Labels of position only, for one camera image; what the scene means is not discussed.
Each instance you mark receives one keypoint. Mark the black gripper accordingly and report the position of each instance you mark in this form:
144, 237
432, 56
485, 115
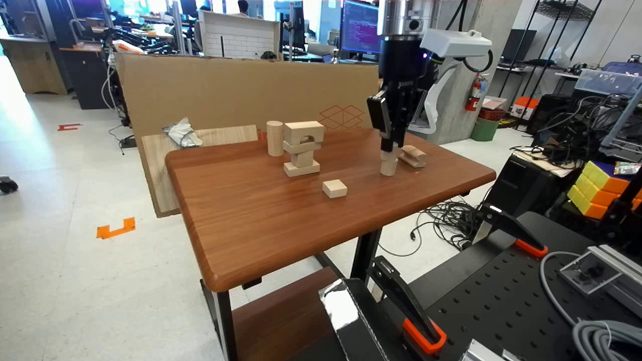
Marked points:
402, 71

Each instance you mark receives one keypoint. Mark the short wooden cylinder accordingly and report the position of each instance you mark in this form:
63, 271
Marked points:
390, 152
390, 169

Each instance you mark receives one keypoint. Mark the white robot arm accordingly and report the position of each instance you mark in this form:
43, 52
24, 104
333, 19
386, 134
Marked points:
453, 43

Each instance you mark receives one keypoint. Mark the rounded notched wooden block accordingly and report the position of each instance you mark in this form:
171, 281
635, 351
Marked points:
414, 155

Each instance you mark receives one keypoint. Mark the flat square wooden block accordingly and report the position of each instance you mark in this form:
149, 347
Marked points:
335, 188

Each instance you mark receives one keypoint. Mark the wooden arch block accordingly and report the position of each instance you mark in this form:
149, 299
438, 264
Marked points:
303, 132

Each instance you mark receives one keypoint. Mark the wooden I-shaped block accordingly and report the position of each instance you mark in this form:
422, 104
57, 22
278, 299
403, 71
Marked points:
302, 161

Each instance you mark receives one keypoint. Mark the white background machine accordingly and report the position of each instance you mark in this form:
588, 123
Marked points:
443, 100

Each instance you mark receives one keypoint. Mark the red fire extinguisher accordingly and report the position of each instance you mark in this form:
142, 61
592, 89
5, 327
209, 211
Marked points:
473, 93

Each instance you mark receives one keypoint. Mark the green bin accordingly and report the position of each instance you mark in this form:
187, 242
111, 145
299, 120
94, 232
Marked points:
481, 129

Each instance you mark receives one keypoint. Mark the computer monitor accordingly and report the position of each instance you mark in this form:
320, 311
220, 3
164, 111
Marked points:
362, 29

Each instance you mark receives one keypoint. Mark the tall wooden cylinder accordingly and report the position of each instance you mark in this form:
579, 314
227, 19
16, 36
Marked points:
275, 137

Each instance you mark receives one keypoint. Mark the black equipment case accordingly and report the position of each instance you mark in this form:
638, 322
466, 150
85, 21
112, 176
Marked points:
527, 183

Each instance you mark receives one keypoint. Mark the large flat cardboard box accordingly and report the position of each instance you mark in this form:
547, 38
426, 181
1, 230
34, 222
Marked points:
232, 93

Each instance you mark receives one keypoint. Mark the white board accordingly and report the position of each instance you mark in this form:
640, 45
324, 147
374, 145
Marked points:
237, 33

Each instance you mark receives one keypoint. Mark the crumpled white paper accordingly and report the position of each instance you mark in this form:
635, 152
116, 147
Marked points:
181, 131

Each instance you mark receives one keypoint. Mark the yellow orange colour cube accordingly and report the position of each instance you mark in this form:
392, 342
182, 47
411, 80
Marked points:
594, 191

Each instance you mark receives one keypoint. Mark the black perforated breadboard table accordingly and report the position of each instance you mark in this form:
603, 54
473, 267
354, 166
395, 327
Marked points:
508, 307

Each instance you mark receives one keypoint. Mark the wooden base board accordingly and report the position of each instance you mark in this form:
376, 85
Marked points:
282, 322

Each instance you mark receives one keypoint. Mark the leaning light wooden board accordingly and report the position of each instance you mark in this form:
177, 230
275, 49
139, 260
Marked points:
161, 170

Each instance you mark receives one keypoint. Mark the black cabinet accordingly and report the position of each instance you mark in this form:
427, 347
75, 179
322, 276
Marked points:
86, 77

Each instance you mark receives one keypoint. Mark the plain cardboard box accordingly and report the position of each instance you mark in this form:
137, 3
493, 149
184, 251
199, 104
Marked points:
37, 66

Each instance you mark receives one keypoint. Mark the silver metal bracket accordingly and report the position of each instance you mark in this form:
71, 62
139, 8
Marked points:
594, 271

